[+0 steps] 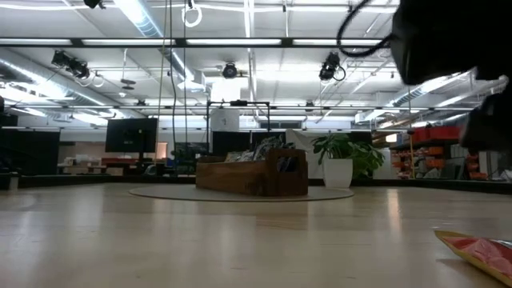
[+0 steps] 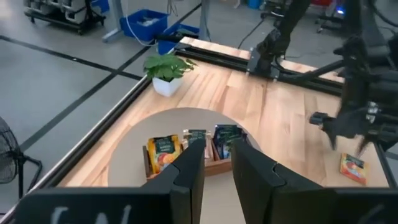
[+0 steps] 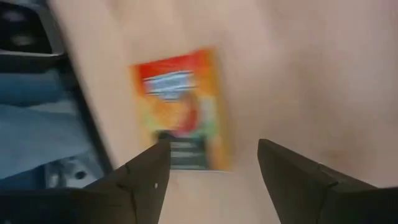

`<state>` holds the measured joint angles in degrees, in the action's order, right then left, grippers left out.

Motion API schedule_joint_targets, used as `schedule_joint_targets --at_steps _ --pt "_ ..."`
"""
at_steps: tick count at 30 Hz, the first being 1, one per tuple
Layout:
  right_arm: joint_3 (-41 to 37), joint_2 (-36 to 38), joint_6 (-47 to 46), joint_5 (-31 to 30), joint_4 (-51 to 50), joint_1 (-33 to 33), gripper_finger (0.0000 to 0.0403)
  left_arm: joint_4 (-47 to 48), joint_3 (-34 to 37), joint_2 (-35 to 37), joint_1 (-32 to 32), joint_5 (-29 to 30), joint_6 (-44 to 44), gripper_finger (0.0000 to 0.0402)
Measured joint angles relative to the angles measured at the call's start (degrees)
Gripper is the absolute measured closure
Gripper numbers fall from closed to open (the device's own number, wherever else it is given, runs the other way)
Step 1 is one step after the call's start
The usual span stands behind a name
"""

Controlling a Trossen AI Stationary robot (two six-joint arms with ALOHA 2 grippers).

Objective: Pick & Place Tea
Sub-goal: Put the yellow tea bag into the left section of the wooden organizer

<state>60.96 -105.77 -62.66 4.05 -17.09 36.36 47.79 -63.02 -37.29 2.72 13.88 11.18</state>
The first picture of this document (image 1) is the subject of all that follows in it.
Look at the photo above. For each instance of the black table frame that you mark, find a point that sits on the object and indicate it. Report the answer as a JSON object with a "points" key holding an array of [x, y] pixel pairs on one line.
{"points": [[440, 185]]}

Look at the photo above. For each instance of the black partition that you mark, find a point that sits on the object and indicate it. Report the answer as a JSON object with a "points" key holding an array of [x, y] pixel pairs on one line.
{"points": [[228, 142]]}

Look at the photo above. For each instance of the white board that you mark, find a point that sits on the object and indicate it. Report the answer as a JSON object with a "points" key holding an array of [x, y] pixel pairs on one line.
{"points": [[300, 156]]}

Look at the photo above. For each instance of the black monitor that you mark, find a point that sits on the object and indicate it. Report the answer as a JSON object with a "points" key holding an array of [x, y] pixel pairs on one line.
{"points": [[132, 135]]}

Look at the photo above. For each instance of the round grey mat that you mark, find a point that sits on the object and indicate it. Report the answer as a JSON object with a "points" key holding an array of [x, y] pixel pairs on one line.
{"points": [[168, 193]]}

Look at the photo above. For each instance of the round black ceiling light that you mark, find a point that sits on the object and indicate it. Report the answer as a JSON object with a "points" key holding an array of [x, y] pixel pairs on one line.
{"points": [[230, 71]]}

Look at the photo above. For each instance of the orange tea packet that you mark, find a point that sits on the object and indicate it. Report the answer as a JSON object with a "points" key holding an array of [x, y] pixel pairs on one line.
{"points": [[484, 254]]}

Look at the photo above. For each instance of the shelf with red bins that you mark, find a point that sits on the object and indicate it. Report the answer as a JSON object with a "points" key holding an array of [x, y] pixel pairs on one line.
{"points": [[432, 133]]}

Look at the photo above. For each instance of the black overhead light bar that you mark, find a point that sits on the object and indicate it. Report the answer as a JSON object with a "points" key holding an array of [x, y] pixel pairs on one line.
{"points": [[181, 42]]}

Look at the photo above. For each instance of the silver ceiling air duct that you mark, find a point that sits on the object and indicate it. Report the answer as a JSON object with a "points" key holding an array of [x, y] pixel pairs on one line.
{"points": [[140, 20]]}

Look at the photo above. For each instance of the green plant in white pot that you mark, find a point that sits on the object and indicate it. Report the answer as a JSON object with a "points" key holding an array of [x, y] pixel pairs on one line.
{"points": [[338, 172]]}

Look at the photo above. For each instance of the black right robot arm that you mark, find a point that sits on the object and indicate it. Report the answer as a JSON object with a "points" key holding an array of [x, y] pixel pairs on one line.
{"points": [[452, 36]]}

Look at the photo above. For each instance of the black ceiling camera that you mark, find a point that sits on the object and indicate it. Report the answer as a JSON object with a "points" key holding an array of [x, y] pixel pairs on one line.
{"points": [[74, 66], [330, 66]]}

